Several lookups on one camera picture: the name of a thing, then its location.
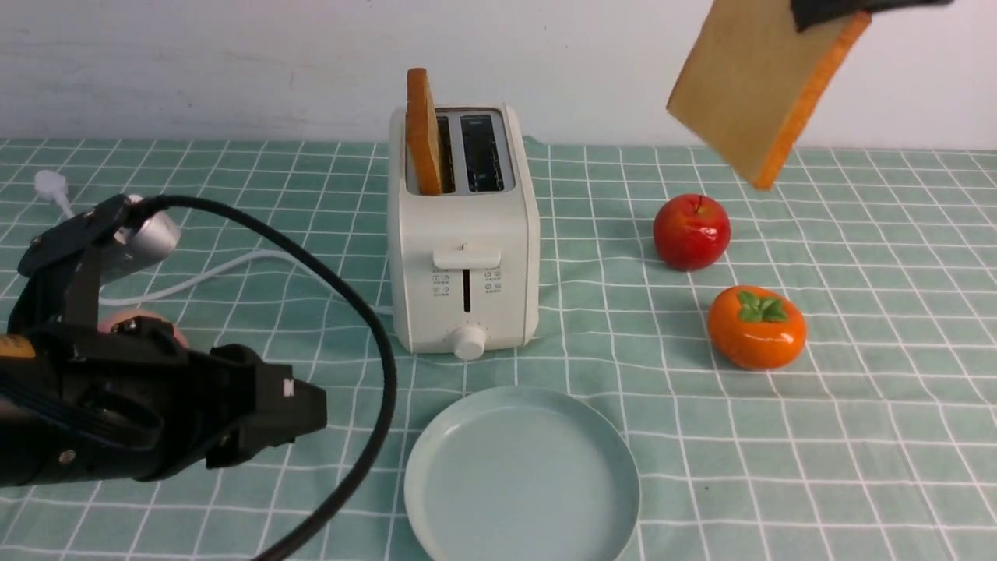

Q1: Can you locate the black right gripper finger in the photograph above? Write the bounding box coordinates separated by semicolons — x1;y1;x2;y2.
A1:
791;0;953;33

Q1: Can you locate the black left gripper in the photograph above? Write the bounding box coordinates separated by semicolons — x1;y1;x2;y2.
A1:
31;322;327;482

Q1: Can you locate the toast slice with orange crust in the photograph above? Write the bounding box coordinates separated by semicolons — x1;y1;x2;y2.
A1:
667;1;872;189

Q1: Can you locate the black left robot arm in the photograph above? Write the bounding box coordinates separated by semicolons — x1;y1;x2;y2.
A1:
1;317;327;487

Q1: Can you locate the pink peach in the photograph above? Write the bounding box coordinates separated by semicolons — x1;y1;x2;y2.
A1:
97;309;189;348

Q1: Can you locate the red apple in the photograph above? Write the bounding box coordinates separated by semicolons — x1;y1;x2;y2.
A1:
653;192;732;271

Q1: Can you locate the orange persimmon with green leaf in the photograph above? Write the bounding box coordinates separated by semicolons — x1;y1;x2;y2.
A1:
707;285;808;372

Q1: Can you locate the white two-slot toaster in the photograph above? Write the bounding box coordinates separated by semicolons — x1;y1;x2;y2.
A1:
386;104;541;360

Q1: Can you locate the light green round plate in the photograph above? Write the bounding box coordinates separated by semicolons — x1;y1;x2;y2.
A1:
403;386;641;560

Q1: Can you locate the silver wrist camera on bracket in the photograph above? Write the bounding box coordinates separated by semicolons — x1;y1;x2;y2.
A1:
7;195;179;334

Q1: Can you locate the black thick cable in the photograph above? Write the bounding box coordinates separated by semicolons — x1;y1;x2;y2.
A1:
140;195;398;561

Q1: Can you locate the white toaster power cord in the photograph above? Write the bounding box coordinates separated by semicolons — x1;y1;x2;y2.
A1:
34;171;393;316

